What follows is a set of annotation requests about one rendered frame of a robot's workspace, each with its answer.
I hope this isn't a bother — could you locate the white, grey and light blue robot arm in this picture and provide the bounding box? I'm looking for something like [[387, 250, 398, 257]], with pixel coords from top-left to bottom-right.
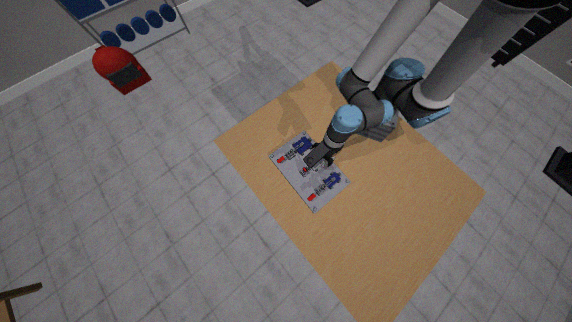
[[324, 0, 564, 148]]

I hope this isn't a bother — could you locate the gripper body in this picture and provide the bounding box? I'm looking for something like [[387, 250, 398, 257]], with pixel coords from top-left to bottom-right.
[[323, 138, 344, 160]]

